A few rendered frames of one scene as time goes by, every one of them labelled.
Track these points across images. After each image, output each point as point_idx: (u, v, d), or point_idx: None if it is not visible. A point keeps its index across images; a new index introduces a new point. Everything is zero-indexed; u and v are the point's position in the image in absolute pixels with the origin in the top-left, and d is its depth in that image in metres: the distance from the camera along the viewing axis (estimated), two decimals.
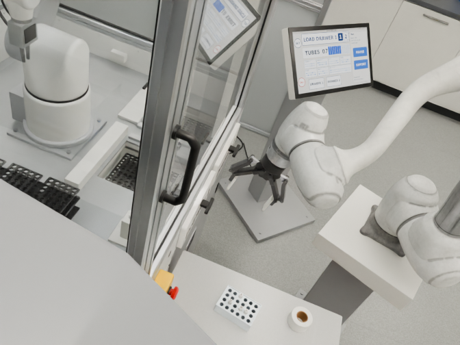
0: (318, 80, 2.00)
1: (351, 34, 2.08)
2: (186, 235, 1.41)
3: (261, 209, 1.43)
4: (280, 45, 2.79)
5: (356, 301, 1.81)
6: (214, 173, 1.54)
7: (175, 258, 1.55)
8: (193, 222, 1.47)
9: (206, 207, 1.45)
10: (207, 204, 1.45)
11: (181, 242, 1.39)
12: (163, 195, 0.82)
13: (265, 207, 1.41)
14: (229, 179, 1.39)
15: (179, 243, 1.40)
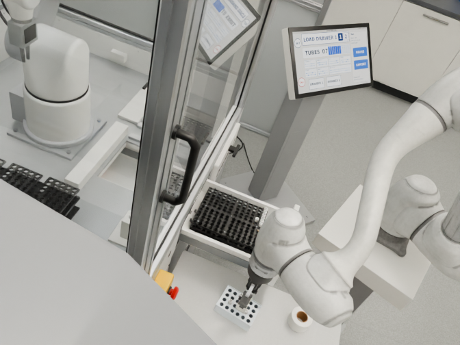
0: (318, 80, 2.00)
1: (351, 34, 2.08)
2: None
3: None
4: (280, 45, 2.79)
5: (356, 301, 1.81)
6: (298, 207, 1.52)
7: (175, 258, 1.55)
8: None
9: None
10: None
11: (274, 281, 1.37)
12: (163, 195, 0.82)
13: None
14: (243, 308, 1.28)
15: (271, 282, 1.38)
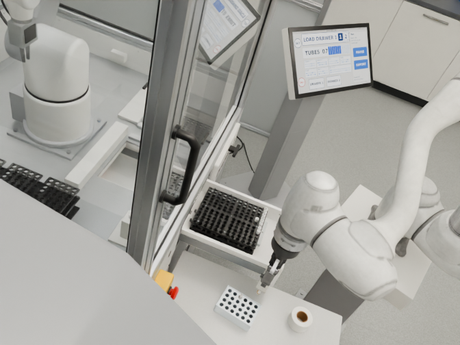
0: (318, 80, 2.00)
1: (351, 34, 2.08)
2: None
3: None
4: (280, 45, 2.79)
5: (356, 301, 1.81)
6: None
7: (175, 258, 1.55)
8: None
9: None
10: None
11: (274, 281, 1.37)
12: (163, 195, 0.82)
13: None
14: (265, 287, 1.18)
15: (271, 282, 1.38)
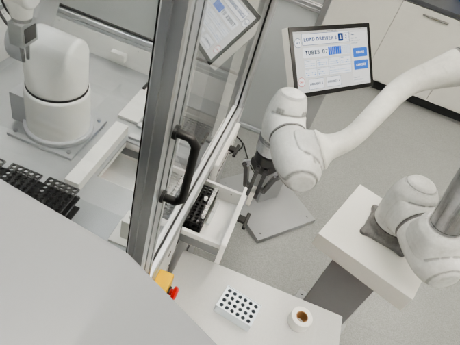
0: (318, 80, 2.00)
1: (351, 34, 2.08)
2: (224, 251, 1.40)
3: (247, 204, 1.42)
4: (280, 45, 2.79)
5: (356, 301, 1.81)
6: None
7: (175, 258, 1.55)
8: (229, 237, 1.46)
9: (243, 222, 1.44)
10: (244, 219, 1.44)
11: (219, 259, 1.38)
12: (163, 195, 0.82)
13: (249, 200, 1.41)
14: (246, 194, 1.40)
15: (217, 259, 1.39)
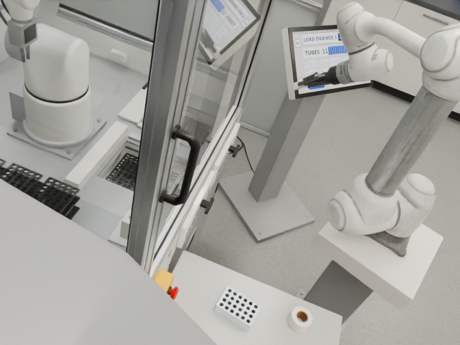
0: None
1: None
2: (186, 235, 1.41)
3: (294, 89, 1.90)
4: (280, 45, 2.79)
5: (356, 301, 1.81)
6: (214, 173, 1.54)
7: (175, 258, 1.55)
8: (193, 222, 1.47)
9: (206, 207, 1.45)
10: (207, 204, 1.45)
11: (181, 242, 1.39)
12: (163, 195, 0.82)
13: (298, 89, 1.89)
14: (298, 85, 1.86)
15: (179, 243, 1.40)
